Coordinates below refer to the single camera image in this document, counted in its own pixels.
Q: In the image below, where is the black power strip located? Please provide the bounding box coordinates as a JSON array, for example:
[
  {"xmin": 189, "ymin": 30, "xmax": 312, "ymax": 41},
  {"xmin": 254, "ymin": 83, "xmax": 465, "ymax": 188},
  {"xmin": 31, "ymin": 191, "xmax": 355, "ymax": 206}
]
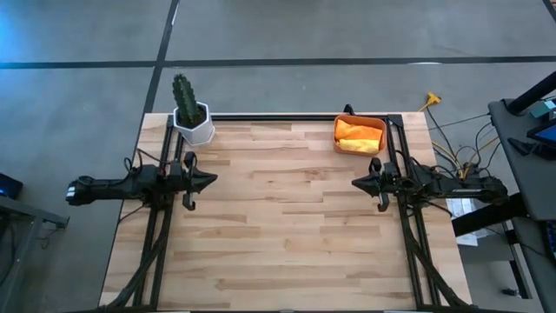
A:
[{"xmin": 460, "ymin": 161, "xmax": 484, "ymax": 182}]

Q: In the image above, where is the green cactus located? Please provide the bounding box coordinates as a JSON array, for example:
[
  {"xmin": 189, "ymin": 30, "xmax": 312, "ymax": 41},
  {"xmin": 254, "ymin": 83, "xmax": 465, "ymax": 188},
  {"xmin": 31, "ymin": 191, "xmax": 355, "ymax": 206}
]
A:
[{"xmin": 171, "ymin": 73, "xmax": 206, "ymax": 129}]

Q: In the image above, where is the black aluminium table frame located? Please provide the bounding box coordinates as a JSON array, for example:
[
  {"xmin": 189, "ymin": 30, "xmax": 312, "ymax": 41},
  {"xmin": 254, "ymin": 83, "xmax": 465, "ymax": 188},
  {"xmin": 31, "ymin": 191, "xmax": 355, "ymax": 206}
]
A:
[{"xmin": 102, "ymin": 111, "xmax": 477, "ymax": 313}]

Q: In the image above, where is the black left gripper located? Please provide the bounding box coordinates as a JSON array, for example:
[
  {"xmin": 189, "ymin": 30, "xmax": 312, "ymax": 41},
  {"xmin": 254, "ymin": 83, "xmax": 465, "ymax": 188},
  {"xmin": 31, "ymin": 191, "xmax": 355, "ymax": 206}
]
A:
[{"xmin": 167, "ymin": 150, "xmax": 219, "ymax": 212}]

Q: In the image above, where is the orange microfiber towel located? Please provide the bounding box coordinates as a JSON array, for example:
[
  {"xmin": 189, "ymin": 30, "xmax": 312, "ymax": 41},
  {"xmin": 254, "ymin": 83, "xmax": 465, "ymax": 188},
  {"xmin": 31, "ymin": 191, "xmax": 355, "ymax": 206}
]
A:
[{"xmin": 334, "ymin": 118, "xmax": 384, "ymax": 143}]

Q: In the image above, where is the white paper sheet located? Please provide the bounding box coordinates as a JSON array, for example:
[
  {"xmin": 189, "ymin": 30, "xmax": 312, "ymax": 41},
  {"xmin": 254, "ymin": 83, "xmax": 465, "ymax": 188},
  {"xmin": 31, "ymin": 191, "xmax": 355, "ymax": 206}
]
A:
[{"xmin": 444, "ymin": 197, "xmax": 494, "ymax": 248}]

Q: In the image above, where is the yellow plug cable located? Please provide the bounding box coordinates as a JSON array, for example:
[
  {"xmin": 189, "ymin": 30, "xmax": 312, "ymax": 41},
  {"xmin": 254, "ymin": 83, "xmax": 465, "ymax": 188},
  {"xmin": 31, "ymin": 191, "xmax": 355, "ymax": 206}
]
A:
[{"xmin": 418, "ymin": 91, "xmax": 443, "ymax": 113}]

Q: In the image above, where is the grey desk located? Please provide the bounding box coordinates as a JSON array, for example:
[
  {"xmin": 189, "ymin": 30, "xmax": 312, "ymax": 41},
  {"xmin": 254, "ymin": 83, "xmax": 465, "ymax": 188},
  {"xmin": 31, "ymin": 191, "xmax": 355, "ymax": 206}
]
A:
[
  {"xmin": 0, "ymin": 173, "xmax": 70, "ymax": 313},
  {"xmin": 451, "ymin": 71, "xmax": 556, "ymax": 313}
]

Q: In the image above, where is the orange plastic basket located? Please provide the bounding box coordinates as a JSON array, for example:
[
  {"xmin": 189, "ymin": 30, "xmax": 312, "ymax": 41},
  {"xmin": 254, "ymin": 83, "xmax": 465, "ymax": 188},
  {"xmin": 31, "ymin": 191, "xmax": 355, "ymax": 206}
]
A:
[{"xmin": 332, "ymin": 114, "xmax": 388, "ymax": 157}]

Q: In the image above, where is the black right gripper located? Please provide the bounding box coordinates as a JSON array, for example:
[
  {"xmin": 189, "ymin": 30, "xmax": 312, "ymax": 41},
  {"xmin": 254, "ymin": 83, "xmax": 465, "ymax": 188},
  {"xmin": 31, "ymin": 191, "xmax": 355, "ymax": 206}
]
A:
[{"xmin": 351, "ymin": 156, "xmax": 401, "ymax": 213}]

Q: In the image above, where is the black tablet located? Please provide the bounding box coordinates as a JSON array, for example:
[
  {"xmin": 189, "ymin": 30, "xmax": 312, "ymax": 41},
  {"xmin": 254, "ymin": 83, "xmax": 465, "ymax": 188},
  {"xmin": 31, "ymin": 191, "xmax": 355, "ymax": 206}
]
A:
[{"xmin": 526, "ymin": 119, "xmax": 556, "ymax": 149}]

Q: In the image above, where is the yellow microfiber towel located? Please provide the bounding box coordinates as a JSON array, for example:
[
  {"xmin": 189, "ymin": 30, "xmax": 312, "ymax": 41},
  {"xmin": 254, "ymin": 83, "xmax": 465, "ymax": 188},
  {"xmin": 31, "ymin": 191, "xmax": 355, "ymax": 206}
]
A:
[{"xmin": 336, "ymin": 137, "xmax": 381, "ymax": 154}]

